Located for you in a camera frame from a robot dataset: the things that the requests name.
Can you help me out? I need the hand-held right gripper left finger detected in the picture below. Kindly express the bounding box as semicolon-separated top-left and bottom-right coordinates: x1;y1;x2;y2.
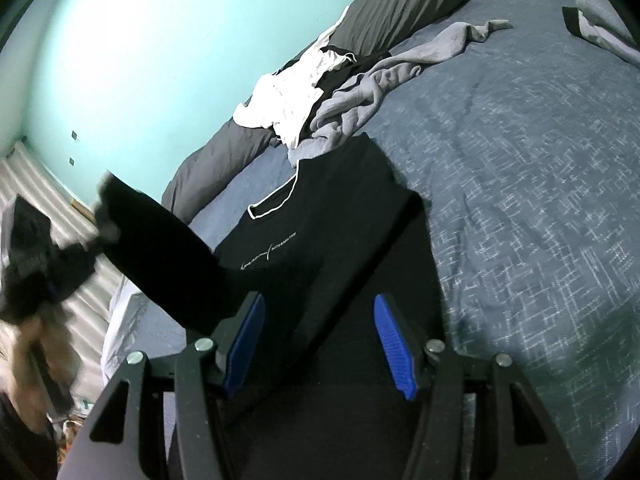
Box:
70;291;266;480

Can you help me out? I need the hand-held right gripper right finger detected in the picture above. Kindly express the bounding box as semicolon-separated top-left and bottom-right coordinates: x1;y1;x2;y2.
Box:
374;294;576;480

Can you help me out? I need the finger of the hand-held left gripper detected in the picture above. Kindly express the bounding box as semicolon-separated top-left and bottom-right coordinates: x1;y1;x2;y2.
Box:
52;200;122;271

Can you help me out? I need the black sweater with white trim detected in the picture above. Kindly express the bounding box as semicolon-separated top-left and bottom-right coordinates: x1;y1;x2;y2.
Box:
95;132;476;480

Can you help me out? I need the person's left hand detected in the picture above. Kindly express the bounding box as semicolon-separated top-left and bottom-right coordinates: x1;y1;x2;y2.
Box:
11;305;85;411

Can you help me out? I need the wooden strip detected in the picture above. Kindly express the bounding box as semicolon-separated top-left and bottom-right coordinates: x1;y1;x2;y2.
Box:
70;197;101;221

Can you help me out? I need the beige striped curtain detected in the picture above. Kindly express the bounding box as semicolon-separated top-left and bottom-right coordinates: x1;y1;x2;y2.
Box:
0;142;131;411

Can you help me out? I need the light grey blanket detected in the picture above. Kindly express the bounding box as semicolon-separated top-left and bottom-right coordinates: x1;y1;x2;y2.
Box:
100;275;151;396

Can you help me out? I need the floor clutter pile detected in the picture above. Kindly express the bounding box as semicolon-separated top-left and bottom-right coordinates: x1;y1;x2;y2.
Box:
47;395;98;441

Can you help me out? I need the bed with blue sheet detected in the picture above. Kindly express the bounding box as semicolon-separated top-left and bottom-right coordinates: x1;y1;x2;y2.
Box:
100;0;640;480

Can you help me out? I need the crumpled white garment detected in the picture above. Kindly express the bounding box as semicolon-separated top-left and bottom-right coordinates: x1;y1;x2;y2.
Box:
232;5;358;150

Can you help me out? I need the crumpled grey garment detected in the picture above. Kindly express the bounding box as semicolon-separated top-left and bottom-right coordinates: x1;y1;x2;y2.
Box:
289;19;515;168

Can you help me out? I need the crumpled black garment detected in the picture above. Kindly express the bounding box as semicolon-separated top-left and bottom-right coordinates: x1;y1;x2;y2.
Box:
300;46;393;126

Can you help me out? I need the dark grey bolster pillow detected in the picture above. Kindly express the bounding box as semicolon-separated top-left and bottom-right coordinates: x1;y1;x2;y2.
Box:
161;0;496;226

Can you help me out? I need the folded light grey garment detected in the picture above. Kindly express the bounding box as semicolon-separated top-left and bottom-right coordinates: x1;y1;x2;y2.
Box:
575;10;640;66

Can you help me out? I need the folded grey sweater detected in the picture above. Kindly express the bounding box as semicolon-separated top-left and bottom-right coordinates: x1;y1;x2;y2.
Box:
576;0;631;26

